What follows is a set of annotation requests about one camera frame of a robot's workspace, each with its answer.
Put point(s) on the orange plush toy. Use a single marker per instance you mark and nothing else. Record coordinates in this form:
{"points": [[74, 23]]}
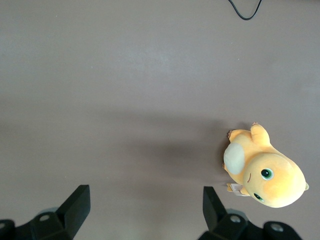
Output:
{"points": [[275, 175]]}

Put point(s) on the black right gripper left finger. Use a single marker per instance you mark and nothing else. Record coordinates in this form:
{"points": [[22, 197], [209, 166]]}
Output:
{"points": [[72, 215]]}

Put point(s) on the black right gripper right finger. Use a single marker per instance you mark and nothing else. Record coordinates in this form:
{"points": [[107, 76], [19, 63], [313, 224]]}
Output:
{"points": [[215, 215]]}

